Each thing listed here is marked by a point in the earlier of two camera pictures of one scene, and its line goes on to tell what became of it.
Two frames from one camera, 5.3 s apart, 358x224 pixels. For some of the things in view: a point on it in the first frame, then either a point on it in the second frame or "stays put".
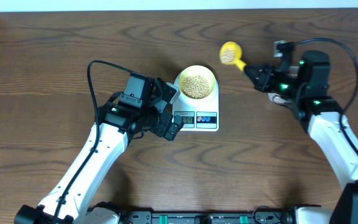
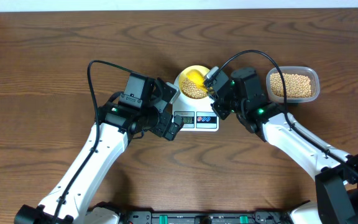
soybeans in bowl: [195, 86] stays put
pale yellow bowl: [197, 82] stays put
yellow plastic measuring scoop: [230, 53] to [197, 78]
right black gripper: [265, 73] to [217, 104]
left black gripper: [160, 129] stays put
